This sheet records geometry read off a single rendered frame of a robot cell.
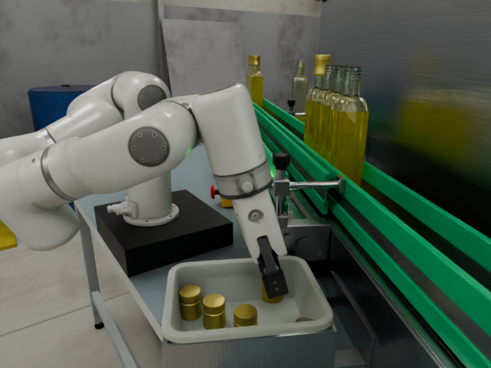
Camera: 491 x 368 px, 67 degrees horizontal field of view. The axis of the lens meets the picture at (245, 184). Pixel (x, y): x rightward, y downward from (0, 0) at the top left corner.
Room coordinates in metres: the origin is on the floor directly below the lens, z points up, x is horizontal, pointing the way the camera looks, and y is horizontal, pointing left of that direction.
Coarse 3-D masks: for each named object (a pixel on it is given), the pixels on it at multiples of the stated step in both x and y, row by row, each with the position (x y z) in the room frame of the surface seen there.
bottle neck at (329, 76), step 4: (328, 68) 0.79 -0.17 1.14; (332, 68) 0.79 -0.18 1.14; (324, 72) 0.80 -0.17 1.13; (328, 72) 0.79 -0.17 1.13; (332, 72) 0.79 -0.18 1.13; (324, 76) 0.81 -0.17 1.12; (328, 76) 0.79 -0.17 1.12; (332, 76) 0.79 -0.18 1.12; (324, 80) 0.80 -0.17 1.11; (328, 80) 0.79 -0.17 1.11; (332, 80) 0.79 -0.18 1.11; (324, 84) 0.80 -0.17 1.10; (328, 84) 0.79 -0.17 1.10; (332, 84) 0.79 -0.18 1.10; (324, 88) 0.80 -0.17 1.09; (328, 88) 0.79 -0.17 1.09; (332, 88) 0.79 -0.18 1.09
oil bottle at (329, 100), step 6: (330, 96) 0.74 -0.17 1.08; (336, 96) 0.72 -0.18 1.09; (324, 102) 0.76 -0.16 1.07; (330, 102) 0.73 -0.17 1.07; (324, 108) 0.75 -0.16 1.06; (330, 108) 0.72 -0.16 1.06; (324, 114) 0.75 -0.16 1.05; (324, 120) 0.75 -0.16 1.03; (324, 126) 0.75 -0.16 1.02; (324, 132) 0.74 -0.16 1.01; (324, 138) 0.74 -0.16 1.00; (324, 144) 0.74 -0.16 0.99; (324, 150) 0.74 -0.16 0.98; (324, 156) 0.73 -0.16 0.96
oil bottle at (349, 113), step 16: (352, 96) 0.67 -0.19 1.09; (336, 112) 0.68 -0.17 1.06; (352, 112) 0.66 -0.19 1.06; (368, 112) 0.67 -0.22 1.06; (336, 128) 0.67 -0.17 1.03; (352, 128) 0.66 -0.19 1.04; (336, 144) 0.66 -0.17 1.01; (352, 144) 0.66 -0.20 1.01; (336, 160) 0.66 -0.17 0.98; (352, 160) 0.66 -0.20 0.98; (352, 176) 0.66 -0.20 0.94
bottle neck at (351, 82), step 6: (348, 66) 0.68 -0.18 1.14; (354, 66) 0.68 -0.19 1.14; (360, 66) 0.68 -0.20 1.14; (348, 72) 0.68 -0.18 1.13; (354, 72) 0.67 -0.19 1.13; (360, 72) 0.68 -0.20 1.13; (348, 78) 0.68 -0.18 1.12; (354, 78) 0.67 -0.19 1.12; (360, 78) 0.68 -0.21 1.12; (348, 84) 0.68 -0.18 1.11; (354, 84) 0.67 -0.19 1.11; (348, 90) 0.68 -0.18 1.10; (354, 90) 0.68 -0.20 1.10
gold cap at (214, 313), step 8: (208, 296) 0.47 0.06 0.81; (216, 296) 0.47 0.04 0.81; (208, 304) 0.45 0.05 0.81; (216, 304) 0.45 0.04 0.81; (224, 304) 0.46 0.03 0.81; (208, 312) 0.45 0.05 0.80; (216, 312) 0.45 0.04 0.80; (224, 312) 0.46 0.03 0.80; (208, 320) 0.45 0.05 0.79; (216, 320) 0.45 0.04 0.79; (224, 320) 0.46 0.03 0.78; (208, 328) 0.45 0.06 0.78; (216, 328) 0.45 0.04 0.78
